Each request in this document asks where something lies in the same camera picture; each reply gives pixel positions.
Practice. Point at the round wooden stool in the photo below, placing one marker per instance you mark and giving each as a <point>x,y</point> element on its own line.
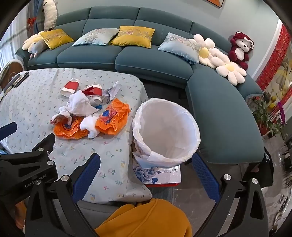
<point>11,68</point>

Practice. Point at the red plush bear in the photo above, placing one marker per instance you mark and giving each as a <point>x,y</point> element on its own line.
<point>235,55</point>

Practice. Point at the long white plush toy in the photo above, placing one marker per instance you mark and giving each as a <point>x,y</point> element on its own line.
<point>50,16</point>

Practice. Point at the black remote control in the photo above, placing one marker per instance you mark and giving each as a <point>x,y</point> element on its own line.
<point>21,78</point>

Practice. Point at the yellow embroidered cushion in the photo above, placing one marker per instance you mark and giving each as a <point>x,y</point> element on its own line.
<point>56,38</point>
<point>133,36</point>

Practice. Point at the small white tissue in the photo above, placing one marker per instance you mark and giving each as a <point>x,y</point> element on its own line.
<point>87,124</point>

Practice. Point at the orange plastic bag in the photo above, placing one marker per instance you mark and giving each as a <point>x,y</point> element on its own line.
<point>68,131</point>
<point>114,118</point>

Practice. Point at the potted green plant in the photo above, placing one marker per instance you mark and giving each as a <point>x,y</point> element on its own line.
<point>262,111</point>

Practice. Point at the light blue embroidered cushion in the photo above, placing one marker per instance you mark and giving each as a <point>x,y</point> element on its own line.
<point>178,46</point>
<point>93,37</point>

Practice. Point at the blue curtain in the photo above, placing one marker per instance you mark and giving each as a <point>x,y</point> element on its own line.
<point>37,12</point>

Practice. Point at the crumpled grey paper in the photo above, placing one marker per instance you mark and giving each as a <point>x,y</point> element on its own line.
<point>113,91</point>

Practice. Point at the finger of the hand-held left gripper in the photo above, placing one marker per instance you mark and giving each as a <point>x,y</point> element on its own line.
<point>43,144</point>
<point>8,130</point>

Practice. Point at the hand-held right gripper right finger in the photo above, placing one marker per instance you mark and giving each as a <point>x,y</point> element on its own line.
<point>205,177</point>

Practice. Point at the grey remote control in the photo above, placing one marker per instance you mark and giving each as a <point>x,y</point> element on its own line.
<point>11,83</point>

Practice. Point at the small blue wrapper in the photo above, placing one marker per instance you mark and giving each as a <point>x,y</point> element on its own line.
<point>99,107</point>

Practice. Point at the red patterned wall hanging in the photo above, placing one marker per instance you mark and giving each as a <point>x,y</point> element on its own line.
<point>273,66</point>

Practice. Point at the large white tissue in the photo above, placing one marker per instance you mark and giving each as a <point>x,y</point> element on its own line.
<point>78,104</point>

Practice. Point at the teal corner sofa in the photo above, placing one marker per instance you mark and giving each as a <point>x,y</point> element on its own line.
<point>148,61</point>

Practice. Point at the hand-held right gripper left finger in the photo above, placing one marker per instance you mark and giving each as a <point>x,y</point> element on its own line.
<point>87,175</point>

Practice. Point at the blue floral box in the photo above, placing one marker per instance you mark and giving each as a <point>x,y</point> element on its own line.
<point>159,176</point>

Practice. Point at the dark wooden furniture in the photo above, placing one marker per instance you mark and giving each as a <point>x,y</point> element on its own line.
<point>288,149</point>

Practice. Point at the red curtain tassel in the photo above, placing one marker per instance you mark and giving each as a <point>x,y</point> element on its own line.
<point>32,22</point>

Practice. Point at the white daisy pillow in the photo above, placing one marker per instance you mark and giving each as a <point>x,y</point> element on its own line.
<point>230,68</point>
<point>29,42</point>
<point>204,51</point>

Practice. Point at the grey plush toy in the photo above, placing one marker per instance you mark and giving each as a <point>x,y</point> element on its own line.
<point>37,48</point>

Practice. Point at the orange framed picture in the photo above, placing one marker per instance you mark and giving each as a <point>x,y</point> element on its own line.
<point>215,2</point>

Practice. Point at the flattened red paper cup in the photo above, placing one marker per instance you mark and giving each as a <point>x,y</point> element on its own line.
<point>70,86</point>

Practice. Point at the floral light blue tablecloth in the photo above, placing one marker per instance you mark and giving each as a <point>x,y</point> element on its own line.
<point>34,102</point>

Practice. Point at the white lined waste bin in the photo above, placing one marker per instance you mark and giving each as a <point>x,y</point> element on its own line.
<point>164,127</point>

